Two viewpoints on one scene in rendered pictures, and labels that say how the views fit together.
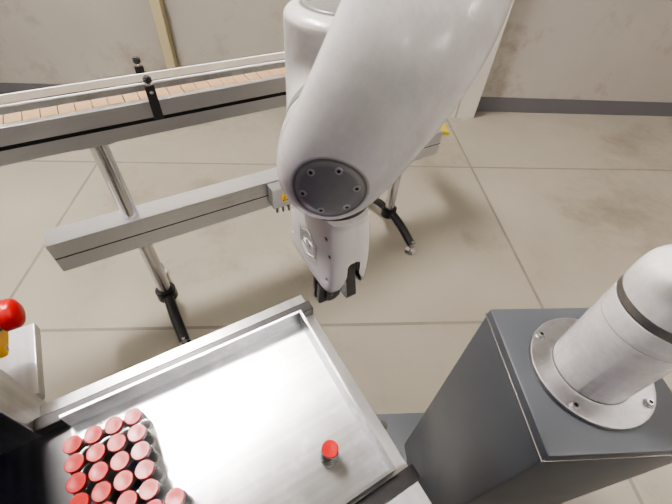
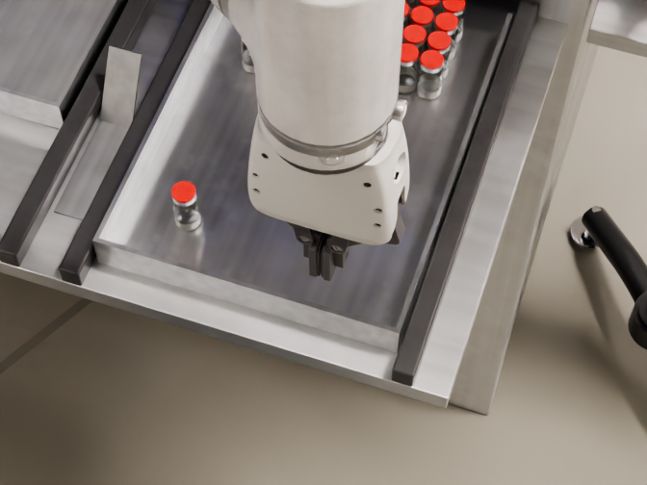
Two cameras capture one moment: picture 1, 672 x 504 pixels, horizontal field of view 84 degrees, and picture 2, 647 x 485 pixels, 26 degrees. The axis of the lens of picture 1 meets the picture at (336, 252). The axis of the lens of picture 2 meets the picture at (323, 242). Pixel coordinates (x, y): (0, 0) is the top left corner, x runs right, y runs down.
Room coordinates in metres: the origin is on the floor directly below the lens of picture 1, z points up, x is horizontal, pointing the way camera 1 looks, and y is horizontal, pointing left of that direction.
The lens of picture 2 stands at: (0.70, -0.30, 1.89)
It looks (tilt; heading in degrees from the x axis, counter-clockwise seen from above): 59 degrees down; 142
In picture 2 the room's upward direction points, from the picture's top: straight up
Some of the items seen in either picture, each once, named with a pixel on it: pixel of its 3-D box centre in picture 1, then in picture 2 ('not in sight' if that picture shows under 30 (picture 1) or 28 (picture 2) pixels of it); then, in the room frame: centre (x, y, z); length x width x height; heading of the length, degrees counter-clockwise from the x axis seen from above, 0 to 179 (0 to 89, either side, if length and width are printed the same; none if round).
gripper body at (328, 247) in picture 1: (330, 226); (326, 163); (0.30, 0.01, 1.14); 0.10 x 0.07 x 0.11; 34
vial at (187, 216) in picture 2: (329, 454); (186, 207); (0.13, -0.01, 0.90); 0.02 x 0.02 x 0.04
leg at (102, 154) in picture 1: (139, 233); not in sight; (0.90, 0.69, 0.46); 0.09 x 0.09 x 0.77; 34
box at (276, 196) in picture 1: (284, 192); not in sight; (1.14, 0.22, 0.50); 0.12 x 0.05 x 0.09; 124
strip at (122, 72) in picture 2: not in sight; (98, 132); (0.03, -0.03, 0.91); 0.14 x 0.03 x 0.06; 124
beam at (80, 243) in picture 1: (282, 184); not in sight; (1.20, 0.24, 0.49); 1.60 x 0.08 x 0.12; 124
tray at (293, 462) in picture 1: (226, 445); (313, 133); (0.13, 0.12, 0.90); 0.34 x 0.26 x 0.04; 123
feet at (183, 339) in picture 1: (169, 298); not in sight; (0.90, 0.69, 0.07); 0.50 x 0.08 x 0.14; 34
